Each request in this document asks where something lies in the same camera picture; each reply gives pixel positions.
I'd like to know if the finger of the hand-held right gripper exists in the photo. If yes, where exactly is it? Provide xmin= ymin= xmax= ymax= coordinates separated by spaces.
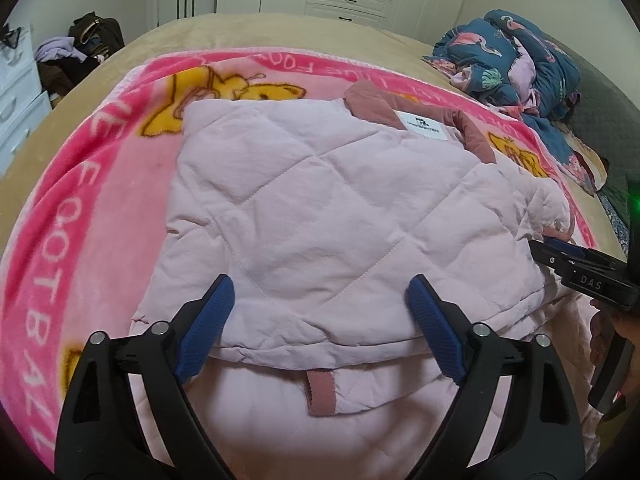
xmin=545 ymin=238 xmax=627 ymax=264
xmin=528 ymin=238 xmax=569 ymax=275

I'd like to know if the blue patterned sheet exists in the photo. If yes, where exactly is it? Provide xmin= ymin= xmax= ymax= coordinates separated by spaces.
xmin=596 ymin=190 xmax=634 ymax=250

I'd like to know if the pink fleece cloth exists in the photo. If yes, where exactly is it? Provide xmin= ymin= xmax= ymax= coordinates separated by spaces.
xmin=125 ymin=305 xmax=603 ymax=480

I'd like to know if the pink printed blanket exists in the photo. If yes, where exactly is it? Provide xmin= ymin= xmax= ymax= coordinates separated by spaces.
xmin=0 ymin=50 xmax=608 ymax=463

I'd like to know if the blue floral quilt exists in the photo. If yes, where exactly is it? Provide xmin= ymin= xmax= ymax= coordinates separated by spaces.
xmin=422 ymin=8 xmax=586 ymax=181

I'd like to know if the pile of purple clothes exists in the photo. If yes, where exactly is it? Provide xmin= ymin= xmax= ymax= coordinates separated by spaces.
xmin=34 ymin=35 xmax=104 ymax=97

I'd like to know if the person's right hand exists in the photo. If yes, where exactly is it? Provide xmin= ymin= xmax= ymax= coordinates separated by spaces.
xmin=590 ymin=300 xmax=640 ymax=357

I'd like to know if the pink quilted jacket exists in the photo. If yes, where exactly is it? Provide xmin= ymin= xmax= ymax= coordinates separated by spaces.
xmin=130 ymin=82 xmax=576 ymax=362

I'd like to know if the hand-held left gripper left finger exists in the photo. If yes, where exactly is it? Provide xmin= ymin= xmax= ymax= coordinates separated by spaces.
xmin=54 ymin=273 xmax=236 ymax=480

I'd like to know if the grey padded headboard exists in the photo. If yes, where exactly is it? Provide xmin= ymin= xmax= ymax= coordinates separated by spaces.
xmin=542 ymin=32 xmax=640 ymax=223

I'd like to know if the dark brown bag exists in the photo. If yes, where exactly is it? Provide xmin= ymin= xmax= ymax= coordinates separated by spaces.
xmin=67 ymin=11 xmax=125 ymax=57

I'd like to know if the bed with tan cover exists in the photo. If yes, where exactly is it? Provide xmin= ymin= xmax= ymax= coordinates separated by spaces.
xmin=0 ymin=12 xmax=628 ymax=261

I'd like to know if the white drawer cabinet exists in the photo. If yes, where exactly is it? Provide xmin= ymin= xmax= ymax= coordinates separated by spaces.
xmin=0 ymin=25 xmax=54 ymax=177

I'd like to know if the cream maroon cloth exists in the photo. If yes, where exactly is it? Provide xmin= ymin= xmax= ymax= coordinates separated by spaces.
xmin=570 ymin=135 xmax=609 ymax=195

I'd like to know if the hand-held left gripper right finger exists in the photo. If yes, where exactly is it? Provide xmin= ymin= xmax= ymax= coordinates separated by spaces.
xmin=407 ymin=275 xmax=587 ymax=480

